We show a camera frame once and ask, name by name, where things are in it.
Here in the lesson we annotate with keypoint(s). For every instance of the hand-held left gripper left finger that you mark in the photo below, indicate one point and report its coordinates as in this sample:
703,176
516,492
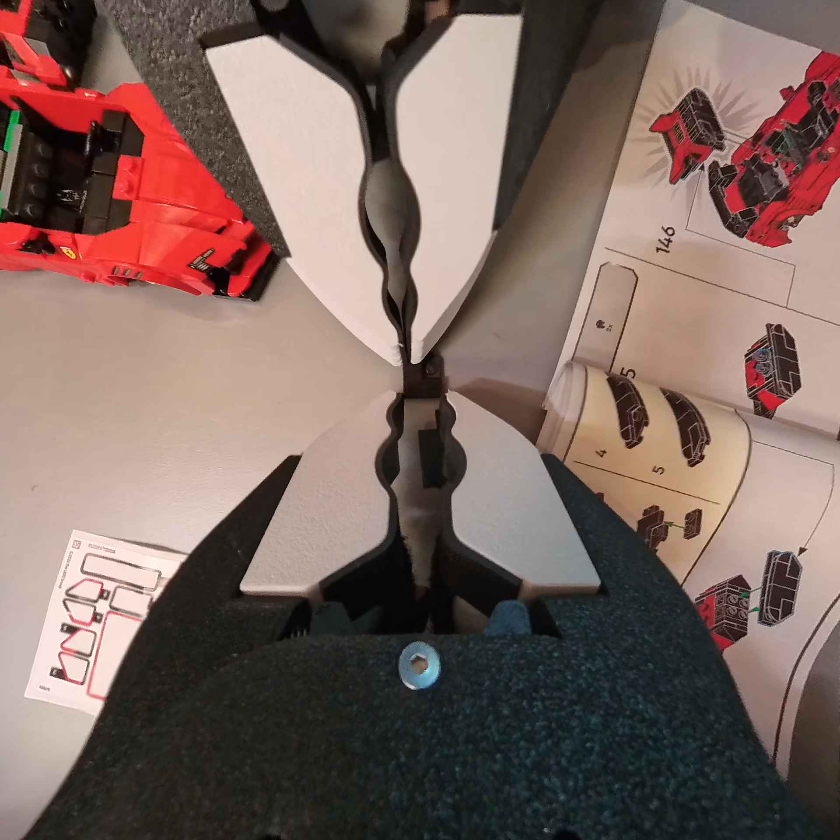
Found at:
328,518

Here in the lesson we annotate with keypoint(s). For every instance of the small black lego plate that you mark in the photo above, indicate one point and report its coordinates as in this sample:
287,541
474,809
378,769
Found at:
433,369

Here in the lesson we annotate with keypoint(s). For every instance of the red lego car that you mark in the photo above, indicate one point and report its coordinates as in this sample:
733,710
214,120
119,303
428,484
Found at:
164,216

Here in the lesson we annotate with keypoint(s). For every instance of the white sticker sheet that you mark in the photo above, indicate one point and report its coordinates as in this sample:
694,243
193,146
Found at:
72,604

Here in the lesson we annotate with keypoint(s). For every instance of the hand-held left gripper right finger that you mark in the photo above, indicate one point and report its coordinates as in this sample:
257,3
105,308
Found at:
518,518

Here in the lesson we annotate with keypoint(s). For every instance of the lego instruction booklet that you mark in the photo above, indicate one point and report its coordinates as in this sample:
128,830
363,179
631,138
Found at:
722,308

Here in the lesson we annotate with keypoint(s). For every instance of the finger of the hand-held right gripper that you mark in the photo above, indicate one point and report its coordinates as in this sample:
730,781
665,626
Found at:
295,144
459,131

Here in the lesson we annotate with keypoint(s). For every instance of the black lego slope brick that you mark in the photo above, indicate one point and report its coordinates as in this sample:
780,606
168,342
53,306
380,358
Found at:
426,390

